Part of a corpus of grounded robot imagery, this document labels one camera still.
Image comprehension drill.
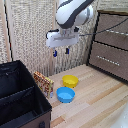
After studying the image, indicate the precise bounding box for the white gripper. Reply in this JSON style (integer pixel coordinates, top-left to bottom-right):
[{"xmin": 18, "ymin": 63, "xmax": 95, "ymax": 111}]
[{"xmin": 45, "ymin": 28, "xmax": 81, "ymax": 58}]

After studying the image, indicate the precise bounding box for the red yellow cereal bar box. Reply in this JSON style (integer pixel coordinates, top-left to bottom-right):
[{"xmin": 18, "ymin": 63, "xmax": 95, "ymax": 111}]
[{"xmin": 32, "ymin": 70, "xmax": 55, "ymax": 99}]

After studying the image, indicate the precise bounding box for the yellow plastic bowl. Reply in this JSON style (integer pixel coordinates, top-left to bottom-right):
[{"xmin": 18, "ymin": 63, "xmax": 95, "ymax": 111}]
[{"xmin": 61, "ymin": 74, "xmax": 80, "ymax": 89}]

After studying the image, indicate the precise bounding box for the beige woven folding screen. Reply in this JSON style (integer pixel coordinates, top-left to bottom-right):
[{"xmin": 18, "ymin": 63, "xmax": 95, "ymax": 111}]
[{"xmin": 0, "ymin": 0, "xmax": 101, "ymax": 76}]

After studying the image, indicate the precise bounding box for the blue plastic bowl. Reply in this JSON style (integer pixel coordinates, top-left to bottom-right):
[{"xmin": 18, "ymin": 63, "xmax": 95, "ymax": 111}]
[{"xmin": 56, "ymin": 86, "xmax": 76, "ymax": 104}]

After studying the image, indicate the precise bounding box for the brown drawer cabinet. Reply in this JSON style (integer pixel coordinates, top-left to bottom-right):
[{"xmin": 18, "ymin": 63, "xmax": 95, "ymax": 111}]
[{"xmin": 86, "ymin": 9, "xmax": 128, "ymax": 83}]

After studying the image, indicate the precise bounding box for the black fabric storage bin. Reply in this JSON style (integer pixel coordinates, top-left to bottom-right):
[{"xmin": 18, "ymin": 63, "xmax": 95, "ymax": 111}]
[{"xmin": 0, "ymin": 60, "xmax": 53, "ymax": 128}]

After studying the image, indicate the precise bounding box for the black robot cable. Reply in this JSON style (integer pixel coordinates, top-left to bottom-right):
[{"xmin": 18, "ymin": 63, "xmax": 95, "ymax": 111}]
[{"xmin": 78, "ymin": 17, "xmax": 128, "ymax": 37}]

